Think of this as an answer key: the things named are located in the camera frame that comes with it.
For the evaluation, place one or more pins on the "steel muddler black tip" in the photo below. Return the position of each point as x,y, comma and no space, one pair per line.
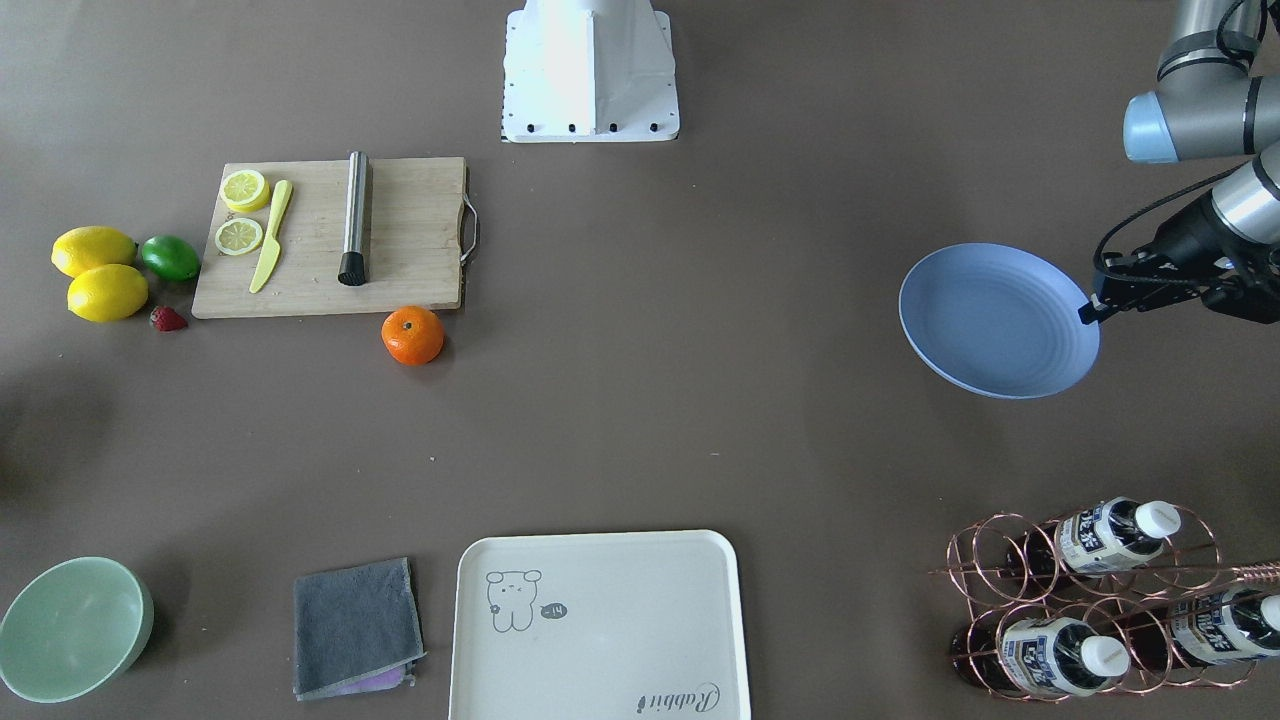
354,267

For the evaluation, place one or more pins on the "lemon half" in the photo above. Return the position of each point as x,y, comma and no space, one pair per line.
245,190
238,236

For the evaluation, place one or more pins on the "upper lemon half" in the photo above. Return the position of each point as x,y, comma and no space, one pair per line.
245,190

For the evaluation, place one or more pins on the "lower whole lemon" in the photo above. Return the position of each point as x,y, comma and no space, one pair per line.
107,293

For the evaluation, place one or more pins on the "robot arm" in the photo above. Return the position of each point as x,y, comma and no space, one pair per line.
1208,103

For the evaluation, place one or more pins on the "red strawberry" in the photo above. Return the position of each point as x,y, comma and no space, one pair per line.
166,319

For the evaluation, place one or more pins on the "copper wire bottle rack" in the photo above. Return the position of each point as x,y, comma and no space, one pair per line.
1121,597

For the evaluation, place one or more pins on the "lower lemon half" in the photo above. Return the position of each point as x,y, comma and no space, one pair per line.
238,236

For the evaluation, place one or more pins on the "front tea bottle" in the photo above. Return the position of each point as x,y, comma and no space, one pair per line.
1039,659

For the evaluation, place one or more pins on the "whole lemon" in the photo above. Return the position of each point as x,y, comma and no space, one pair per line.
107,293
85,248

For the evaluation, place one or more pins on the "cream rabbit tray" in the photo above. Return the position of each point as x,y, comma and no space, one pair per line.
632,625

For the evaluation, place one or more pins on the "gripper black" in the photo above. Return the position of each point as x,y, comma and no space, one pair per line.
1183,237

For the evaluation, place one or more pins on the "green lime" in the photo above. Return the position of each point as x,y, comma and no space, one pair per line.
170,258

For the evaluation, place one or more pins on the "upper whole lemon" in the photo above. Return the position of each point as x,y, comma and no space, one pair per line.
85,248

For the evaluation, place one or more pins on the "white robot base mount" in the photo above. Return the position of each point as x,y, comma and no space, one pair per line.
589,72

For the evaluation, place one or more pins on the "blue round plate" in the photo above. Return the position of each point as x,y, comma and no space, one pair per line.
997,321

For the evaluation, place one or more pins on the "orange mandarin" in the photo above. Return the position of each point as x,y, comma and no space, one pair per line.
413,335

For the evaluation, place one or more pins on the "grey folded cloth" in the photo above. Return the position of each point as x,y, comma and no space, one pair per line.
356,630

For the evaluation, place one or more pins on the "yellow plastic knife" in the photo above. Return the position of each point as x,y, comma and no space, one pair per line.
271,248

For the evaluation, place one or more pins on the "green bowl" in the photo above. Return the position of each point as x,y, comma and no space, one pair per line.
75,627

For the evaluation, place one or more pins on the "wooden cutting board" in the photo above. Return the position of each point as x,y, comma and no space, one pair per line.
415,214

